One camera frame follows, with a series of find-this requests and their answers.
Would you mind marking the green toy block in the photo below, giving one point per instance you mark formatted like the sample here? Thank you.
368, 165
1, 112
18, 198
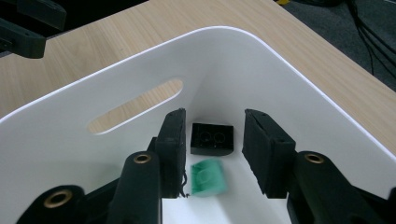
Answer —
208, 179

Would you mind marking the black toy block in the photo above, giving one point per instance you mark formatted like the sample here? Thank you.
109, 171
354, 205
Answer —
212, 138

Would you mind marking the black base with yellow stripes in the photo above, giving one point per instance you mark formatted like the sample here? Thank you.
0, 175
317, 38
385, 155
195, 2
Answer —
282, 1

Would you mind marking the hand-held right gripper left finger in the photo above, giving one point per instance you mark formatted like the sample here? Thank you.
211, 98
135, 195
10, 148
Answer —
172, 149

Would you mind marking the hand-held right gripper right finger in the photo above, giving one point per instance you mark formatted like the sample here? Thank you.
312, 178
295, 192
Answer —
267, 152

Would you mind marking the white plastic bin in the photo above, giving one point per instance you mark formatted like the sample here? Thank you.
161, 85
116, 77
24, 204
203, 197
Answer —
243, 74

